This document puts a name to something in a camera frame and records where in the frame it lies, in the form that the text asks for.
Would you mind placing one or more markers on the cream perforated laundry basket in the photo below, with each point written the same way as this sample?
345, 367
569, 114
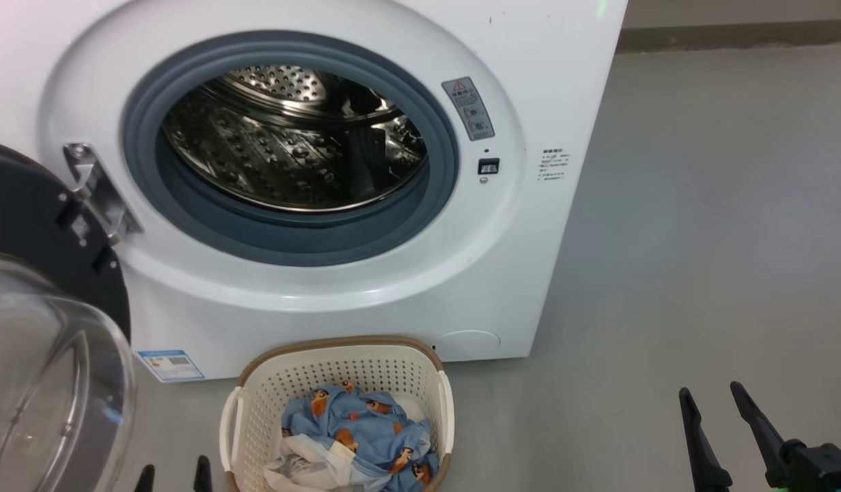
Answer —
338, 365

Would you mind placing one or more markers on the blue cartoon print garment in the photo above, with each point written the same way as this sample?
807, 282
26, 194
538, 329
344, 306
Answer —
365, 427

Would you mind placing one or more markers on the white washing machine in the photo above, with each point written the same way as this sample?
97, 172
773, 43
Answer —
529, 239

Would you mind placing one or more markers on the grey warning sticker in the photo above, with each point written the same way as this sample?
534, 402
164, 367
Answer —
468, 109

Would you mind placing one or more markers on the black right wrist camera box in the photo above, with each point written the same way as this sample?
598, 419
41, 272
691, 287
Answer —
826, 468

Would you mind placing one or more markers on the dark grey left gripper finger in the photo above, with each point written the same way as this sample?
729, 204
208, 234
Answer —
147, 480
202, 477

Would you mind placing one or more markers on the black round glass washer door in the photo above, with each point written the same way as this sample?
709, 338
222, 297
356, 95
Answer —
24, 205

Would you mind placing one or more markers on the round white filter cover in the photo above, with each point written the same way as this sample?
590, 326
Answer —
468, 344

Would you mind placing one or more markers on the white grey garment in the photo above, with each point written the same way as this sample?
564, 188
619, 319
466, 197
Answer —
311, 466

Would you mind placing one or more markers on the blue energy label sticker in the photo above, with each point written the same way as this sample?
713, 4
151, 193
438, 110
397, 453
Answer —
171, 365

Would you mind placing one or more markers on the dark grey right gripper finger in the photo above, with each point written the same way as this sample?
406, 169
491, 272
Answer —
704, 465
762, 430

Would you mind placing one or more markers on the small printed text sticker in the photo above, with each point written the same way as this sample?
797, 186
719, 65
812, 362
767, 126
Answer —
553, 164

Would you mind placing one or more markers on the silver metal door hinge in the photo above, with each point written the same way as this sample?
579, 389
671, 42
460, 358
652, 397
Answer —
95, 184

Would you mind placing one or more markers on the black door latch slot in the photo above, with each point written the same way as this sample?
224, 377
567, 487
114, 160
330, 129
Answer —
488, 166

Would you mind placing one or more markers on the grey rubber door gasket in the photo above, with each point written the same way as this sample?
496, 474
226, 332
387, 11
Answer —
290, 239

